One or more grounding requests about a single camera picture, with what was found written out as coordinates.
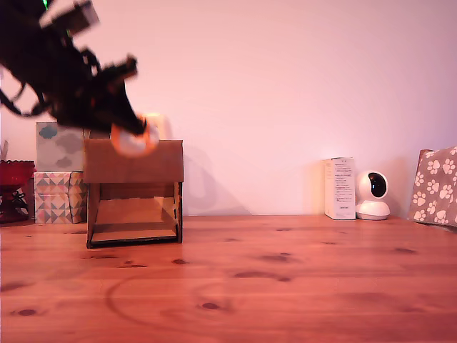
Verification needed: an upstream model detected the yellow and white footbag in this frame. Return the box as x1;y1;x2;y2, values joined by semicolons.
109;113;161;158

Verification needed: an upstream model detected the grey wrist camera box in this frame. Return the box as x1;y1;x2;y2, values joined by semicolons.
38;0;101;35

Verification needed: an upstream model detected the black cable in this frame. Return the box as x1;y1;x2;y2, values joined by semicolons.
0;80;49;118

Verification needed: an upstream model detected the red glass vessel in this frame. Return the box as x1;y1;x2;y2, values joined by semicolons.
0;159;36;224

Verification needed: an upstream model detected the white printed carton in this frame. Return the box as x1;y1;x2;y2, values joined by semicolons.
323;156;357;221

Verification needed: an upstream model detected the geometric pattern tissue box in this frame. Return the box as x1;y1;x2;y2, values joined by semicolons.
34;171;89;225

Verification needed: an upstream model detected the small white round camera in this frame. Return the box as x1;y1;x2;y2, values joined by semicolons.
355;169;391;221

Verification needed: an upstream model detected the cloud print box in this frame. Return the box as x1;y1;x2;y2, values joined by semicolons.
35;121;89;173

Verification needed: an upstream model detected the cardboard dice tower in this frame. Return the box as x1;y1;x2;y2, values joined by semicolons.
82;138;185;249

